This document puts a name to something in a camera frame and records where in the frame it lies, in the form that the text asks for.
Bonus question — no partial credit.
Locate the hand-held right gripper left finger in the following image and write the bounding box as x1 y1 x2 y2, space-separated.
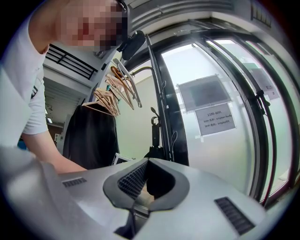
0 146 150 240

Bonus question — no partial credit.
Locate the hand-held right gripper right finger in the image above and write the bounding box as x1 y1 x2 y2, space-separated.
138 157 296 240

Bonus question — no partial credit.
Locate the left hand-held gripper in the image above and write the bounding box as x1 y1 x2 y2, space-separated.
111 152 136 166

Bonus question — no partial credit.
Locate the black stand pole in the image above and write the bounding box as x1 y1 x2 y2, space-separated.
145 34 179 163

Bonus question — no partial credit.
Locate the person's left forearm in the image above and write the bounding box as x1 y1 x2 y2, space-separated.
22 130 88 174

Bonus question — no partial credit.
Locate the black garment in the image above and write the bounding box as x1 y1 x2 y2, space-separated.
62 104 120 171

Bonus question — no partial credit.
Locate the row of wooden hangers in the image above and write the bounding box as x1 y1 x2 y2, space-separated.
81 65 135 118

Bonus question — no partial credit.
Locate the white plastic hanger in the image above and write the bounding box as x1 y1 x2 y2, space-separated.
113 58 143 109

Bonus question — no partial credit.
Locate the white paper sign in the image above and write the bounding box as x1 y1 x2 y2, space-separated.
194 103 238 137

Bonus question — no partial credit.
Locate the dark printed sheet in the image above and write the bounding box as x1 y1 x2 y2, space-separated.
176 74 233 113

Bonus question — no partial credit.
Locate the black balcony railing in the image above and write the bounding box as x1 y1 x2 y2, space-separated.
45 44 99 81

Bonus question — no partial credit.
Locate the person's white shirt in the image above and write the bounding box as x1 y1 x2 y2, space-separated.
0 11 51 151

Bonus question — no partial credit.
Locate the person's head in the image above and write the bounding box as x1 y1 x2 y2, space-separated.
47 0 129 52

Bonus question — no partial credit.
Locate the grey printed sheet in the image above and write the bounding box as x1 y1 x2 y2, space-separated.
243 62 281 101

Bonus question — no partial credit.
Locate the curved clothes rail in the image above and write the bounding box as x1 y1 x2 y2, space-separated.
130 66 156 78

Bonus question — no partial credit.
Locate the black head-worn camera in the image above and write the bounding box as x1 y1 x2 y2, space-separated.
116 30 146 61

